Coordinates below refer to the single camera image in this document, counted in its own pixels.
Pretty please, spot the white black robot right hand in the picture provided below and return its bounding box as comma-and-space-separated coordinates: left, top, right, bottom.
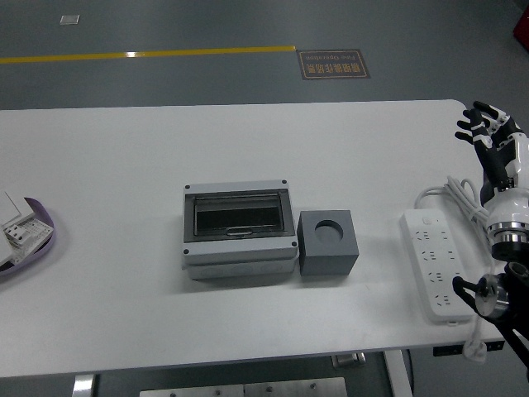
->
454, 101, 529, 227

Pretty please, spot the grey enclosure box clear lid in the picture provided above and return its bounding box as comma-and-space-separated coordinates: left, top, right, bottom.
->
181, 179, 299, 282

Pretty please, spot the black control box under table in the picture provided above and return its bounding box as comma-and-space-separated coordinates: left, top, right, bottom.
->
432, 341, 506, 357

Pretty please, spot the grey cube with round hole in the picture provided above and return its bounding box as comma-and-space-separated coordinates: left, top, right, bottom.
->
296, 209, 360, 277

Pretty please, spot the white power strip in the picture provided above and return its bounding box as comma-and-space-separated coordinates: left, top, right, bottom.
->
398, 208, 476, 324

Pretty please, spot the red object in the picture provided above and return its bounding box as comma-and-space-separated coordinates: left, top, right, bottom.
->
512, 7, 529, 45

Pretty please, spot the white table leg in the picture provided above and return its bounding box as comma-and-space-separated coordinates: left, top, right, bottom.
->
382, 349, 414, 397
70, 373, 100, 397

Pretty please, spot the purple tray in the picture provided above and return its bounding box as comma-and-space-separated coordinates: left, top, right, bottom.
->
0, 196, 57, 279

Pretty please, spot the white perforated socket panel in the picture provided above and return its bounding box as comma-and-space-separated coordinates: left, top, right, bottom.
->
2, 213, 55, 265

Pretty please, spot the white power cord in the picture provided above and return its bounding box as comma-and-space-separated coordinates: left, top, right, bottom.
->
414, 175, 497, 364

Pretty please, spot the silver table bracket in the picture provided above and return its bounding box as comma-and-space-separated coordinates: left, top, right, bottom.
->
332, 352, 367, 368

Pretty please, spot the grey metal base plate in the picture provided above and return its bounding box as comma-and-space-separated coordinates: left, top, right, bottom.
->
139, 376, 348, 397

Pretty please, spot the small white switch module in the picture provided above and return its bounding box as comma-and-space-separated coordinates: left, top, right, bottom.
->
2, 225, 31, 248

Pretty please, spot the white switch plate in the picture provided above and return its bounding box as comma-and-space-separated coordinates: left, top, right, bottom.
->
0, 190, 24, 227

